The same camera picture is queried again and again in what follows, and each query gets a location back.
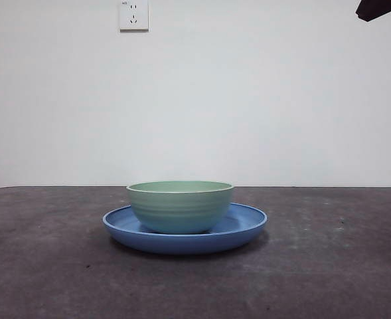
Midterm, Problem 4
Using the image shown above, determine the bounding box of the green ribbed ceramic bowl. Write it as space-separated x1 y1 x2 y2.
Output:
125 180 235 235

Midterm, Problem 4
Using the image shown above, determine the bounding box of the blue round plate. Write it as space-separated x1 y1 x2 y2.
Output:
102 201 268 256

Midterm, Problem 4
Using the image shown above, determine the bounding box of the white wall power socket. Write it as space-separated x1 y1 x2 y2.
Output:
119 0 149 33

